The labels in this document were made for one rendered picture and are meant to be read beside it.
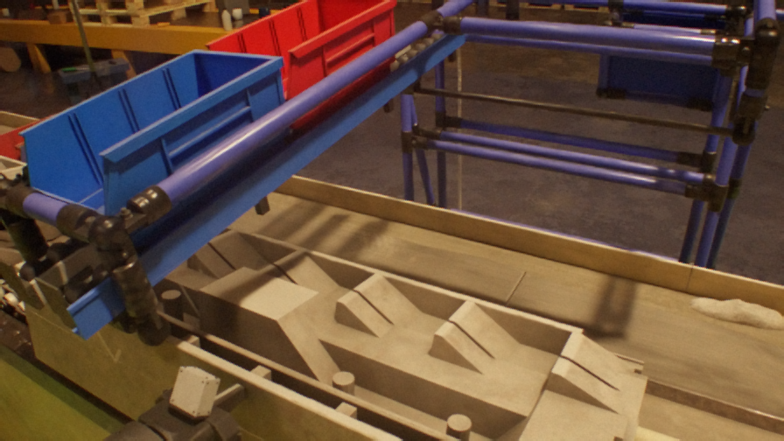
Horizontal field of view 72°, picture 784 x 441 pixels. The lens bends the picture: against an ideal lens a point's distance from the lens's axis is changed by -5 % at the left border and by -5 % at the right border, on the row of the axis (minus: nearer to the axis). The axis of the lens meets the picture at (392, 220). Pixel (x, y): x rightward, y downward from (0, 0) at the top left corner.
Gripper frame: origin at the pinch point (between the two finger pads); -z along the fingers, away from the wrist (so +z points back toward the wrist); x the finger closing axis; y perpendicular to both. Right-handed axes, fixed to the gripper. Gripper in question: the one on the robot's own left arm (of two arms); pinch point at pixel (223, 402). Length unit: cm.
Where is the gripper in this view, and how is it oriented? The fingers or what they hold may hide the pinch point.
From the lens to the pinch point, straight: 75.0
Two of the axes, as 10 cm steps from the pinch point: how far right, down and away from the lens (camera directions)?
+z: -5.0, 2.9, -8.1
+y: 0.4, -9.3, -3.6
